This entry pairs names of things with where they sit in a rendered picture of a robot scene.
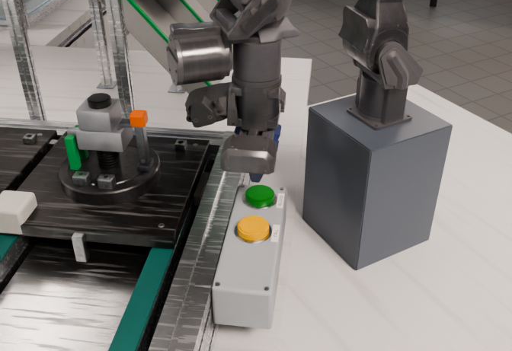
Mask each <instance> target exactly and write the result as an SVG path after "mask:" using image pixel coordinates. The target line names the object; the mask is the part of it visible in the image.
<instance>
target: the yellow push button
mask: <svg viewBox="0 0 512 351"><path fill-rule="evenodd" d="M268 233H269V223H268V221H267V220H266V219H264V218H262V217H260V216H257V215H250V216H246V217H244V218H243V219H241V220H240V221H239V222H238V234H239V235H240V236H241V237H242V238H244V239H246V240H249V241H257V240H261V239H262V238H265V237H266V236H267V235H268Z"/></svg>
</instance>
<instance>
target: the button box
mask: <svg viewBox="0 0 512 351"><path fill-rule="evenodd" d="M252 186H254V185H244V184H240V185H239V186H238V190H237V193H236V196H235V202H234V204H233V207H232V213H231V216H230V219H229V224H228V228H227V230H226V236H225V239H224V242H223V245H222V250H221V253H220V256H219V262H218V264H217V268H216V273H215V276H214V279H213V284H212V288H211V293H212V306H213V323H214V324H222V325H230V326H238V327H253V328H261V329H271V327H272V323H273V316H274V306H275V299H276V293H277V282H278V276H279V270H280V258H281V253H282V246H283V236H284V229H285V224H286V192H287V190H286V188H285V187H270V188H271V189H272V190H273V191H274V201H273V202H272V203H271V204H270V205H268V206H263V207H257V206H252V205H250V204H248V203H247V202H246V200H245V191H246V190H247V189H248V188H249V187H252ZM250 215H257V216H260V217H262V218H264V219H266V220H267V221H268V223H269V233H268V235H267V236H266V237H265V238H262V239H261V240H257V241H249V240H246V239H244V238H242V237H241V236H240V235H239V234H238V222H239V221H240V220H241V219H243V218H244V217H246V216H250Z"/></svg>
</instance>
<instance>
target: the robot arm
mask: <svg viewBox="0 0 512 351"><path fill-rule="evenodd" d="M291 1H292V0H219V1H218V2H217V4H216V6H215V7H214V9H213V10H212V12H211V13H210V18H211V20H212V21H210V22H202V23H194V24H184V23H176V24H171V25H170V35H169V37H168V46H167V47H166V50H167V57H168V67H169V71H170V74H171V79H172V81H173V83H174V85H175V86H176V85H187V84H193V83H200V82H205V81H216V80H223V79H224V78H225V77H226V76H229V74H230V70H231V69H232V65H233V73H232V81H231V82H226V83H219V84H215V85H210V86H206V87H203V88H198V89H195V90H193V91H191V92H190V93H189V95H188V97H187V100H186V103H185V107H186V111H187V117H186V120H187V121H188V122H190V123H191V122H192V124H193V126H194V127H195V128H200V127H203V126H208V125H212V124H214V123H216V122H219V121H223V120H225V119H227V126H235V131H234V133H235V134H232V135H231V136H230V137H228V138H227V140H225V142H224V145H223V147H222V151H221V154H220V165H221V169H222V170H224V171H229V172H239V173H249V176H250V178H251V182H255V183H259V182H260V181H261V178H262V177H263V175H264V174H272V173H273V172H274V168H275V164H276V157H277V149H278V145H279V140H278V139H279V138H280V131H281V125H280V124H278V123H279V118H280V113H284V110H285V106H286V92H285V91H284V90H283V89H282V88H281V83H282V75H281V74H280V73H281V53H282V39H284V38H290V37H292V38H294V37H298V36H299V35H300V32H299V30H297V29H296V28H295V27H294V26H293V25H292V24H291V23H290V21H289V19H288V17H287V16H286V15H285V14H286V12H287V11H288V9H289V7H290V4H291ZM237 11H240V12H241V14H240V16H239V17H238V18H237V17H236V16H235V15H234V14H235V13H236V12H237ZM338 36H339V37H341V38H342V39H343V43H342V44H343V48H344V49H345V51H346V52H347V53H348V54H349V55H350V56H351V57H352V60H353V63H354V65H355V66H357V67H359V68H360V75H359V78H358V79H357V93H356V100H355V104H356V106H353V107H348V108H347V112H348V113H349V114H350V115H352V116H354V117H355V118H357V119H358V120H359V121H361V122H362V123H364V124H366V125H367V126H368V127H370V128H371V129H374V130H380V129H385V128H387V127H390V126H394V125H397V124H400V123H404V122H407V121H410V120H411V119H412V116H411V115H410V114H408V113H406V112H405V103H406V98H407V93H408V86H410V85H416V84H417V83H418V80H419V78H420V77H421V74H422V72H423V69H422V68H421V67H420V65H419V64H418V63H417V62H416V61H415V60H414V59H413V58H412V56H411V55H410V54H409V53H408V37H409V24H408V18H407V14H406V11H405V5H404V0H358V2H357V3H356V4H355V6H354V7H352V6H347V5H345V6H344V10H343V24H342V27H341V31H340V33H339V34H338ZM232 44H233V55H232Z"/></svg>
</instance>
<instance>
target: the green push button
mask: <svg viewBox="0 0 512 351"><path fill-rule="evenodd" d="M245 200H246V202H247V203H248V204H250V205H252V206H257V207H263V206H268V205H270V204H271V203H272V202H273V201H274V191H273V190H272V189H271V188H270V187H268V186H265V185H254V186H252V187H249V188H248V189H247V190H246V191H245Z"/></svg>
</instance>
